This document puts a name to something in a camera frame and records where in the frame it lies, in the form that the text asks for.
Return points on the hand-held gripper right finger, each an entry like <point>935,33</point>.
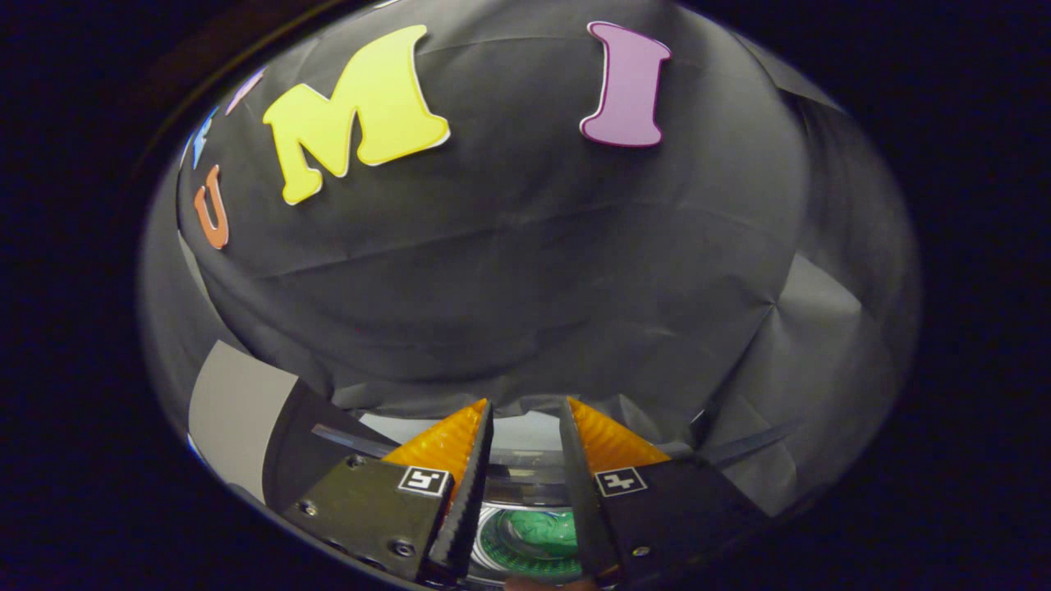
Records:
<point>681,509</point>

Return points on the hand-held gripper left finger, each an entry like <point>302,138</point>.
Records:
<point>374,505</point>

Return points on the green polo shirt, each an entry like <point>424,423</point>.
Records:
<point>542,532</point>

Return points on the grey washing machine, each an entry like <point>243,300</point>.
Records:
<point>525,492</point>

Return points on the black backdrop cloth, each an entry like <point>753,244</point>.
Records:
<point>525,271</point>

